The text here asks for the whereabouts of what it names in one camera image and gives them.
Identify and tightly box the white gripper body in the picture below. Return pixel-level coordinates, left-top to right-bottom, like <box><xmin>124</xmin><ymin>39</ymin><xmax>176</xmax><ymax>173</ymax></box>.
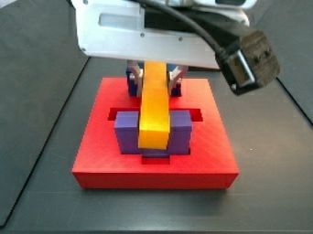
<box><xmin>69</xmin><ymin>0</ymin><xmax>256</xmax><ymax>69</ymax></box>

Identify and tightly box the silver black-tipped gripper finger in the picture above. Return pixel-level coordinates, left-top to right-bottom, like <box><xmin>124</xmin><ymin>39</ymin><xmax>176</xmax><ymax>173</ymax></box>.
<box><xmin>127</xmin><ymin>60</ymin><xmax>143</xmax><ymax>97</ymax></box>

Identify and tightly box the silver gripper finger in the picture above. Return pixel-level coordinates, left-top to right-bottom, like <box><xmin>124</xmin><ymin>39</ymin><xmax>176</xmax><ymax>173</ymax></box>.
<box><xmin>167</xmin><ymin>65</ymin><xmax>188</xmax><ymax>90</ymax></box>

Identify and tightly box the long yellow block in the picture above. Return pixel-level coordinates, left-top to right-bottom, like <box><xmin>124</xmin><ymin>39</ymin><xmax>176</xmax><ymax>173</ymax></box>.
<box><xmin>137</xmin><ymin>61</ymin><xmax>170</xmax><ymax>150</ymax></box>

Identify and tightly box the red base board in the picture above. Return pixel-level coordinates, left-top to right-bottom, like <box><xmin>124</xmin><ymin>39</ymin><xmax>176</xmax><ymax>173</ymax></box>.
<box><xmin>72</xmin><ymin>78</ymin><xmax>239</xmax><ymax>189</ymax></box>

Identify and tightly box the dark blue rear U-block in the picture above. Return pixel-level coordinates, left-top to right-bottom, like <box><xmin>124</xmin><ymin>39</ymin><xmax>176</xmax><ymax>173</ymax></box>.
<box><xmin>125</xmin><ymin>61</ymin><xmax>188</xmax><ymax>97</ymax></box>

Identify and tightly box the purple front U-block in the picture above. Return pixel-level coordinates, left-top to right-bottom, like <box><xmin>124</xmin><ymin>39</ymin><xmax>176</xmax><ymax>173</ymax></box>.
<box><xmin>113</xmin><ymin>111</ymin><xmax>192</xmax><ymax>158</ymax></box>

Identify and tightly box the black camera cable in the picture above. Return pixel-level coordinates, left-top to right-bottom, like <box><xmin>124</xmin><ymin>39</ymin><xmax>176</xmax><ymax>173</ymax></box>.
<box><xmin>135</xmin><ymin>0</ymin><xmax>234</xmax><ymax>62</ymax></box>

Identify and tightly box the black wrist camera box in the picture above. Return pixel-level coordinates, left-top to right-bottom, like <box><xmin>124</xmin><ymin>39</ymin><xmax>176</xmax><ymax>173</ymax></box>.
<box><xmin>220</xmin><ymin>30</ymin><xmax>279</xmax><ymax>95</ymax></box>

